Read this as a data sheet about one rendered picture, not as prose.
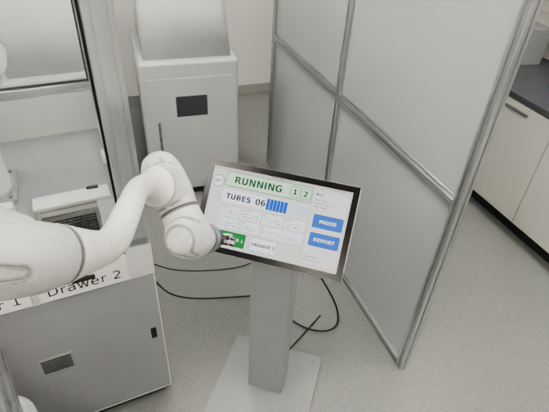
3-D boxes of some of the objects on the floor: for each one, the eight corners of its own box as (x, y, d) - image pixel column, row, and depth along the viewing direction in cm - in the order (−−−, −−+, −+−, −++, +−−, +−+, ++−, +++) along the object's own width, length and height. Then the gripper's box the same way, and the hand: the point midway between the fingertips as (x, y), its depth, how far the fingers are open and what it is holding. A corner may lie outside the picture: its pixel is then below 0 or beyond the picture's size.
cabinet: (176, 391, 219) (158, 271, 170) (-83, 489, 181) (-200, 370, 133) (134, 260, 286) (113, 147, 237) (-61, 311, 249) (-133, 190, 200)
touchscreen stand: (297, 459, 197) (324, 297, 135) (199, 427, 206) (182, 261, 144) (321, 360, 236) (350, 199, 174) (238, 338, 244) (237, 176, 182)
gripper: (231, 230, 129) (250, 231, 153) (188, 221, 132) (213, 223, 155) (225, 257, 129) (245, 253, 153) (182, 246, 132) (208, 244, 155)
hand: (226, 238), depth 151 cm, fingers closed
